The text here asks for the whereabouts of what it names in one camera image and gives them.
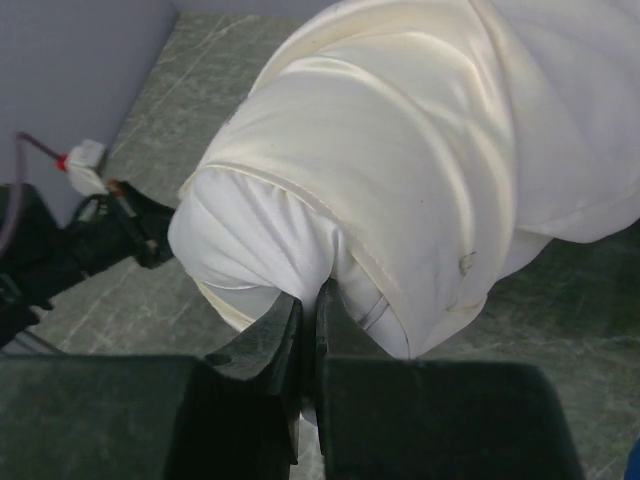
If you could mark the cream pillowcase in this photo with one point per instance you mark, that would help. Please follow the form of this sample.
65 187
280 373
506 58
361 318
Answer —
450 140

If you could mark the white pillow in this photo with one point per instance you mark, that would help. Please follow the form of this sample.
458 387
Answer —
244 241

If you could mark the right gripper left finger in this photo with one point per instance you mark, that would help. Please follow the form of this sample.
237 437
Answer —
230 415

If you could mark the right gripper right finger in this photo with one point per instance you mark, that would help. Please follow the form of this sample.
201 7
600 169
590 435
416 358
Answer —
383 418

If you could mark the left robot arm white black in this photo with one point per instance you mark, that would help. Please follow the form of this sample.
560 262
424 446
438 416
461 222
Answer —
43 259

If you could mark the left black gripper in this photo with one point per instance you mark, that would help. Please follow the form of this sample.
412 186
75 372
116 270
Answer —
127 224

